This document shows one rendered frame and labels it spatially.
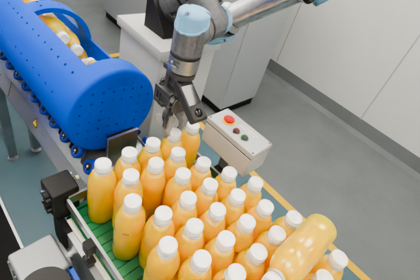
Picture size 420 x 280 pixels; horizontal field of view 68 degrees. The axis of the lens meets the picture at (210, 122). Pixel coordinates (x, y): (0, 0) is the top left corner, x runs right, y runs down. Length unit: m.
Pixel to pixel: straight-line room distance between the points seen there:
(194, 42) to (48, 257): 0.65
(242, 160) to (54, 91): 0.56
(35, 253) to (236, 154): 0.60
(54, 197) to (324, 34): 3.09
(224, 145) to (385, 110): 2.59
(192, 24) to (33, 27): 0.58
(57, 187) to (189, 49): 0.48
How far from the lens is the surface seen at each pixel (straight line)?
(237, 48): 2.51
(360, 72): 3.41
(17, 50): 1.13
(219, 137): 0.98
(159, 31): 1.28
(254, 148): 0.94
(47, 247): 0.96
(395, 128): 3.44
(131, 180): 0.75
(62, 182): 0.89
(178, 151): 0.84
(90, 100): 0.88
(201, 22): 0.69
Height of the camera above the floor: 1.70
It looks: 38 degrees down
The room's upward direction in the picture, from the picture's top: 18 degrees clockwise
